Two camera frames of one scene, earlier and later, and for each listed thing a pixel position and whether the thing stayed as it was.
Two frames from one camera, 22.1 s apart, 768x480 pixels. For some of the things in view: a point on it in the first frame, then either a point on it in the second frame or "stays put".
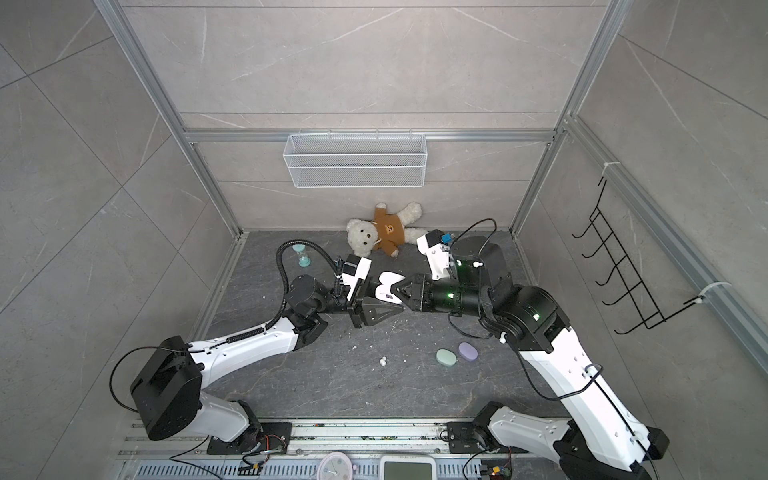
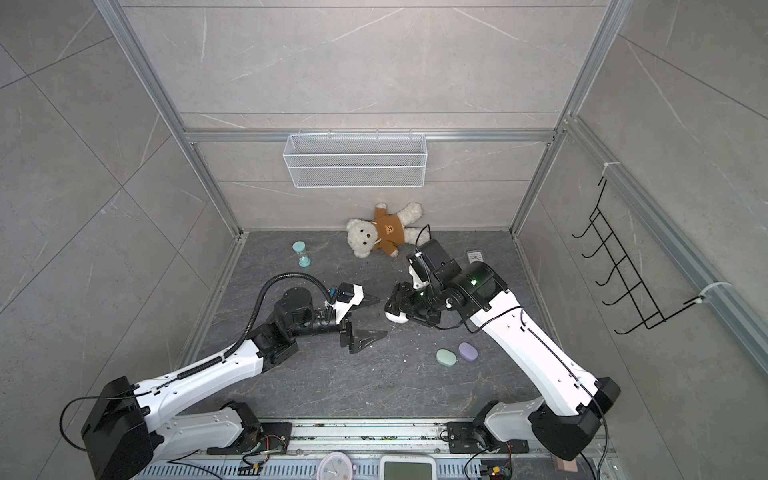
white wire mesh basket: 356,160 stays put
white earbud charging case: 383,291 to 401,319
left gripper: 358,300 to 344,327
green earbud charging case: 446,357 stays put
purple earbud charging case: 468,351 stays put
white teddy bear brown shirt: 387,233 stays put
